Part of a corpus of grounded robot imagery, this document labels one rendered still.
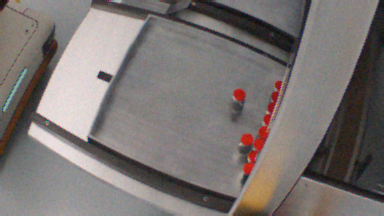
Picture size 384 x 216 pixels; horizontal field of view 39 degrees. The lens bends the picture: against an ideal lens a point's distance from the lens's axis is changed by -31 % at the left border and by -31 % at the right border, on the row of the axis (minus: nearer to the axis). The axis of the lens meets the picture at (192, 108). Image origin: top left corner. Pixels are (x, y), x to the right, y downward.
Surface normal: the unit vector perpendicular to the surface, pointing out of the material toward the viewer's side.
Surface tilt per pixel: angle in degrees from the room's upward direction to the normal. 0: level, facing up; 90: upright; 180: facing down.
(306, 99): 90
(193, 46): 0
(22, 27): 0
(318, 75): 90
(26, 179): 0
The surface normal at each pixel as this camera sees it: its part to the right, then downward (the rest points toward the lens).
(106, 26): 0.09, -0.45
